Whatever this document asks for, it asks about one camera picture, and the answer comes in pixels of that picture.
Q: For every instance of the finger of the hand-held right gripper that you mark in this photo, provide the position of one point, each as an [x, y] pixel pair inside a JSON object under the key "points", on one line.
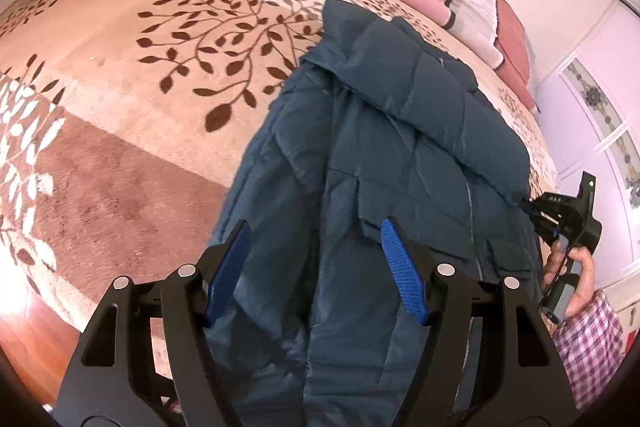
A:
{"points": [[537, 214]]}

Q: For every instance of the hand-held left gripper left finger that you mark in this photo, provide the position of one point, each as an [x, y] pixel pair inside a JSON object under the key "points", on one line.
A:
{"points": [[227, 272]]}

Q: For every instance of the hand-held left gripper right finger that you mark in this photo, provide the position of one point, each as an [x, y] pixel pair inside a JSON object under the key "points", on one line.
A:
{"points": [[406, 279]]}

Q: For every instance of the dark teal puffer jacket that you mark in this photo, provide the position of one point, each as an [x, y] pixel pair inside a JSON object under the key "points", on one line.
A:
{"points": [[380, 132]]}

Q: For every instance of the person's right forearm plaid sleeve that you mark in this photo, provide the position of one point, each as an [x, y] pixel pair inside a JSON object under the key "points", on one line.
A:
{"points": [[590, 347]]}

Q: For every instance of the person's right hand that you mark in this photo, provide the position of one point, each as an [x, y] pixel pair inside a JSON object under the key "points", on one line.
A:
{"points": [[582, 282]]}

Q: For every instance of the white wardrobe with patterned glass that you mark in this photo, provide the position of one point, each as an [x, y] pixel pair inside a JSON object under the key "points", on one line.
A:
{"points": [[600, 107]]}

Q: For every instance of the red pillow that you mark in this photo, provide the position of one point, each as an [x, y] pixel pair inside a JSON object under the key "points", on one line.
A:
{"points": [[515, 52]]}

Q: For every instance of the beige leaf-print bed blanket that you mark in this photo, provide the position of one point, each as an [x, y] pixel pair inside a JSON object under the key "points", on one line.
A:
{"points": [[150, 117]]}

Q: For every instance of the white striped folded quilt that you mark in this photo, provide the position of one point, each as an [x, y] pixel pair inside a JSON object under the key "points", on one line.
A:
{"points": [[475, 17]]}

